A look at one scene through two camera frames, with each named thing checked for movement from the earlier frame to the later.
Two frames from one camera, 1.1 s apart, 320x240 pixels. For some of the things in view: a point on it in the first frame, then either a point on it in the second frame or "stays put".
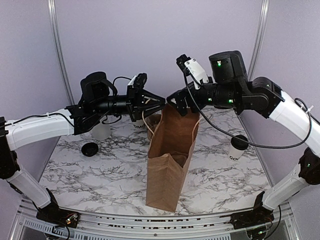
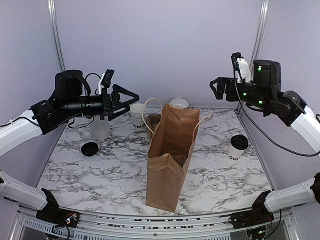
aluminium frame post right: (259, 39) stays put
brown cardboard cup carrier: (180, 158) stays put
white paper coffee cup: (234, 154) stays put
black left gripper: (135, 99) to (116, 103)
